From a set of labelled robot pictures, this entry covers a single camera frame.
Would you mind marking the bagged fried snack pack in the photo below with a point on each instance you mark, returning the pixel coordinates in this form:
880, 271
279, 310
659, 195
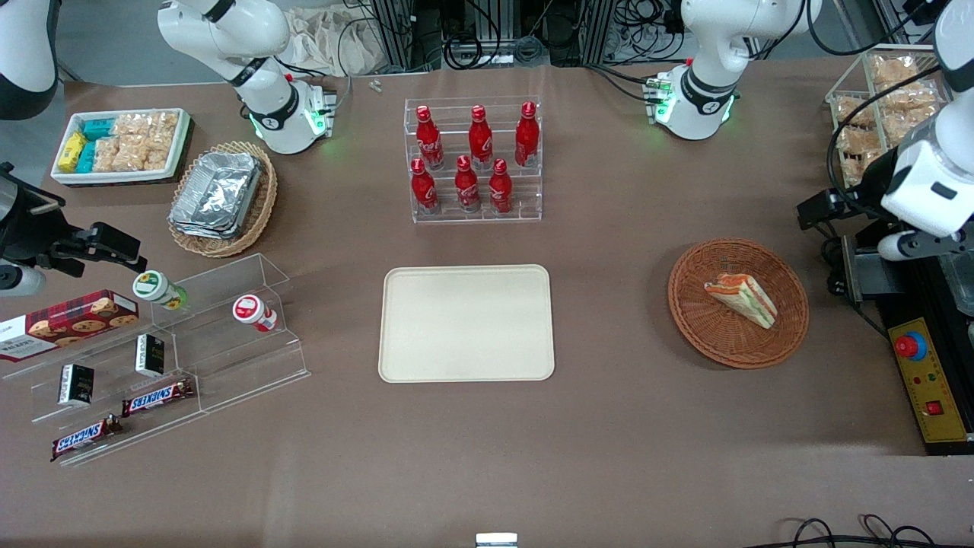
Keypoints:
902, 125
894, 70
854, 112
858, 139
856, 169
909, 99

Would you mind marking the crumpled beige cloth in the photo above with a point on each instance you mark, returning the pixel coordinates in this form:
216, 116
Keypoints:
327, 42

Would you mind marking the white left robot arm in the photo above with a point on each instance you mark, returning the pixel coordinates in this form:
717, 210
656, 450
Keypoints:
708, 46

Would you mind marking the white rectangular snack tray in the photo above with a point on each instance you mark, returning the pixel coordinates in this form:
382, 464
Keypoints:
114, 177

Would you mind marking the clear acrylic step shelf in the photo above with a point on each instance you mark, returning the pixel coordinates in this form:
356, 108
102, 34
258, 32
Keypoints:
114, 358
243, 365

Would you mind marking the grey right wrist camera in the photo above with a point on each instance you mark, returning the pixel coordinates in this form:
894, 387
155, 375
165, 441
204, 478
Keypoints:
19, 280

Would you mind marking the red lid yogurt bottle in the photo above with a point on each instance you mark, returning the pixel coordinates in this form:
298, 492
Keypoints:
253, 310

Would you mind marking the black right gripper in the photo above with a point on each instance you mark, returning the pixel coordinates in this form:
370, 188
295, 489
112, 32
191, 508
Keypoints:
29, 228

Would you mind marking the small black box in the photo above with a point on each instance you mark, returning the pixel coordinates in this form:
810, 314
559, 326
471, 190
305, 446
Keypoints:
76, 384
150, 355

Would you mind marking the red emergency stop button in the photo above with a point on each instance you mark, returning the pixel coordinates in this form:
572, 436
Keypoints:
908, 346

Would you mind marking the red cola bottle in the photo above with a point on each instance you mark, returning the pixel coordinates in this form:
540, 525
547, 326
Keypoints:
500, 189
466, 186
526, 137
424, 189
480, 141
429, 141

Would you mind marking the brown Snickers bar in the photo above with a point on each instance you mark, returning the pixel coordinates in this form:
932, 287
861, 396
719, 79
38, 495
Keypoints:
157, 397
84, 438

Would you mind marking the brown round wicker basket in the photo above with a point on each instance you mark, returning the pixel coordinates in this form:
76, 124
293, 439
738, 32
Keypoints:
730, 342

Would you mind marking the steel pan insert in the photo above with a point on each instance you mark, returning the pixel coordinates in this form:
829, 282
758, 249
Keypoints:
960, 281

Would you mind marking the teal snack packet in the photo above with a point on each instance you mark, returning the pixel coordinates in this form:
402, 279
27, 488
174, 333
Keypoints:
87, 157
97, 128

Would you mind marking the yellow snack packet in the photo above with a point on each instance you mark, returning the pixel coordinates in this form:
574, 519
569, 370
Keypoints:
71, 152

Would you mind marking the black machine housing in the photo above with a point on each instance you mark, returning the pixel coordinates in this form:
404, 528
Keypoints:
898, 308

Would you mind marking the green lid yogurt bottle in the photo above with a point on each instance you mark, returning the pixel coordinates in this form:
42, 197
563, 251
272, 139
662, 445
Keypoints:
156, 288

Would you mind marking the clear rice cracker pack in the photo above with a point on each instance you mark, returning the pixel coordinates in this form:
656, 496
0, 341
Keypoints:
131, 154
160, 151
106, 154
148, 123

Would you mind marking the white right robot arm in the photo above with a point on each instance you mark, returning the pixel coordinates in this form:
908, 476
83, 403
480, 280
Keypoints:
259, 38

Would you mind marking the yellow control panel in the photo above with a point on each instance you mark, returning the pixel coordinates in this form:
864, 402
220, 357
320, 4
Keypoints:
932, 388

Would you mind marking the grey metal box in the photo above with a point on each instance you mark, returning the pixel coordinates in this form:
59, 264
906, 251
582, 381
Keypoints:
875, 275

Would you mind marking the aluminium frame post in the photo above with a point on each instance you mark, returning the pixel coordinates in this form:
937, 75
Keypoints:
399, 34

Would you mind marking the light oval wicker basket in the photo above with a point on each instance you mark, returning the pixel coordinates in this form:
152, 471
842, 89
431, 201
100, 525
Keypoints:
262, 202

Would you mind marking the beige plastic serving tray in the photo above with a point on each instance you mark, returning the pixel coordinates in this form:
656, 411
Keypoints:
466, 323

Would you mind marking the white power strip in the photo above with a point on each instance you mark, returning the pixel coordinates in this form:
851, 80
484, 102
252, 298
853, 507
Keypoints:
479, 58

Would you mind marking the triangular sandwich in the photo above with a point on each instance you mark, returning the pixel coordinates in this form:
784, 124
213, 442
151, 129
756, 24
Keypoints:
742, 298

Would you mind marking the clear acrylic bottle rack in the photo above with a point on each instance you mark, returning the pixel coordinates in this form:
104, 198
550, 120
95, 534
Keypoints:
525, 213

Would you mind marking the red tartan cookie box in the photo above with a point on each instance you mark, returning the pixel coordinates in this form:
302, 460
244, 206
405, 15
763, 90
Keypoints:
68, 323

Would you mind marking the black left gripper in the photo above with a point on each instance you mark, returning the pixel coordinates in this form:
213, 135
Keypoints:
864, 196

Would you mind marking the silver foil tray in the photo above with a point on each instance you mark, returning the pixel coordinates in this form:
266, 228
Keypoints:
217, 186
217, 232

